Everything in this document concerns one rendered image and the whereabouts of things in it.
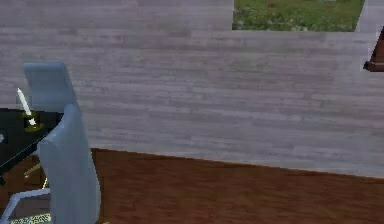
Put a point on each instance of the window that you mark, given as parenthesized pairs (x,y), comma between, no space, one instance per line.
(296,15)

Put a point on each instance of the black table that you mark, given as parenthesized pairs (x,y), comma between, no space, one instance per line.
(16,140)

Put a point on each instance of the white candle in brass holder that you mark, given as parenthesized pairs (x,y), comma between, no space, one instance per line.
(29,115)

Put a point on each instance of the brown wooden furniture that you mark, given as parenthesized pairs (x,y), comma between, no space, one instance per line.
(377,56)

